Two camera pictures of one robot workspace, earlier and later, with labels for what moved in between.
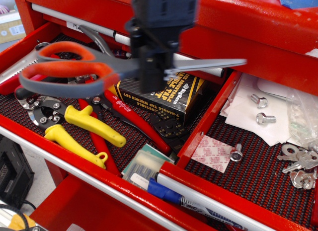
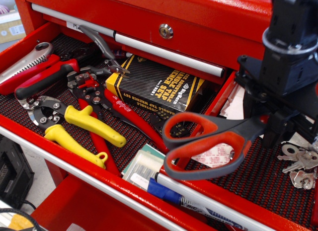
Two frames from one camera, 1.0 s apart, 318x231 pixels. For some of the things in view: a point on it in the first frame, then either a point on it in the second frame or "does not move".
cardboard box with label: (11, 28) does not move
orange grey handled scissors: (74, 70) → (236, 134)
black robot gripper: (154, 30) → (286, 82)
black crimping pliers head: (171, 127) does not move
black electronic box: (16, 174) does not move
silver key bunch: (302, 173) does not move
